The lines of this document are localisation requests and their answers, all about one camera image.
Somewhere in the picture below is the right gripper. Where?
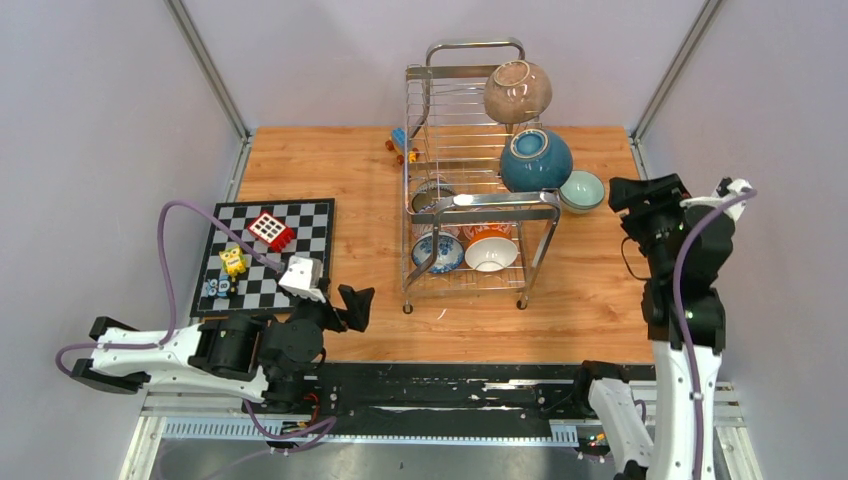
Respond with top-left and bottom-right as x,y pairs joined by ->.
607,171 -> 693,277

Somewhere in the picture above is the large ribbed celadon bowl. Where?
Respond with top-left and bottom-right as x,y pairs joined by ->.
559,170 -> 606,203

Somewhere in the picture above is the small celadon green bowl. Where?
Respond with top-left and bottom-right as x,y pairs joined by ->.
560,197 -> 603,215

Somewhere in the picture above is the teal glazed bowl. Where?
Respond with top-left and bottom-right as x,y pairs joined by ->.
499,128 -> 573,193

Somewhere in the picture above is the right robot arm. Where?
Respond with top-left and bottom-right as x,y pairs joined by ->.
570,174 -> 756,479

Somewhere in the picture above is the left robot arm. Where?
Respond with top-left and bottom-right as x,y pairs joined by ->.
67,285 -> 376,413

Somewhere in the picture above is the steel two-tier dish rack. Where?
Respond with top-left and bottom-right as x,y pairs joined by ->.
401,60 -> 562,309

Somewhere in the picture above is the orange geometric pattern bowl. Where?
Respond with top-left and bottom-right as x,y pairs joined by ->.
411,222 -> 434,241

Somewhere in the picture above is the black white chessboard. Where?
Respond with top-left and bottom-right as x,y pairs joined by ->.
191,198 -> 336,318

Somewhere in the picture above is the blue floral bowl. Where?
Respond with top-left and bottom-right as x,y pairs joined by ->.
410,232 -> 465,274

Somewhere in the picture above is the red toy brick block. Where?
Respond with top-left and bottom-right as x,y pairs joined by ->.
247,211 -> 296,253

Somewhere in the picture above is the dark patterned bowl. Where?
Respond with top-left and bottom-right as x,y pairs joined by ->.
410,180 -> 457,213

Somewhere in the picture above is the orange floral white bowl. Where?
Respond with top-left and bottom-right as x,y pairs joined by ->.
461,223 -> 512,242

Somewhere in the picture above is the yellow owl toy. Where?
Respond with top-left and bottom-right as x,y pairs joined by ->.
218,245 -> 249,278

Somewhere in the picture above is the blue owl toy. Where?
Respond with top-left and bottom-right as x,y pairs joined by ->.
201,276 -> 237,298

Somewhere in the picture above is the orange bowl white inside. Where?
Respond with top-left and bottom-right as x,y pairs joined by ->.
465,236 -> 519,273

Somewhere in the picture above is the toy brick car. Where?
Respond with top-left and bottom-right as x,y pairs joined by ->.
384,127 -> 420,165

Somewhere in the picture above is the brown speckled bowl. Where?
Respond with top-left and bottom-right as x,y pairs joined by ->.
483,60 -> 553,124

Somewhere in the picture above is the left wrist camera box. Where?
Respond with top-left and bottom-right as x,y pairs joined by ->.
277,255 -> 326,303

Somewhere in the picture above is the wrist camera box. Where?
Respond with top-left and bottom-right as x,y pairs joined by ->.
679,177 -> 753,208
277,255 -> 326,303

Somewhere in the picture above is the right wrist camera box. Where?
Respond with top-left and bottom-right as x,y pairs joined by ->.
679,177 -> 753,208

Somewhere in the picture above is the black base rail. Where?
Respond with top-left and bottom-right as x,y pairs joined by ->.
238,360 -> 664,452

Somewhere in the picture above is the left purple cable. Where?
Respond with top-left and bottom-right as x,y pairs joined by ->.
54,199 -> 287,378

